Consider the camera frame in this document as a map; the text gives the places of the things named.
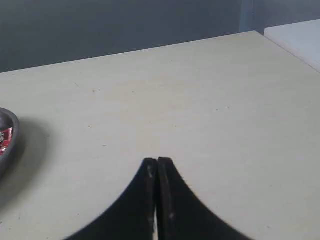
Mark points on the steel bowl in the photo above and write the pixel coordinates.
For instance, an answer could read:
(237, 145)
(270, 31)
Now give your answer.
(9, 135)

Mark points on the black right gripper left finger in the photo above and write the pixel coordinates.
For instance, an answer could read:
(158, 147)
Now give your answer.
(132, 215)

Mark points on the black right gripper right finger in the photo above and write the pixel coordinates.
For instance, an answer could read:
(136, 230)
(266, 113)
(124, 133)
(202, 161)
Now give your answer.
(181, 215)

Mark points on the white side table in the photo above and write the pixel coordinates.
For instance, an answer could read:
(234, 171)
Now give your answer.
(301, 39)

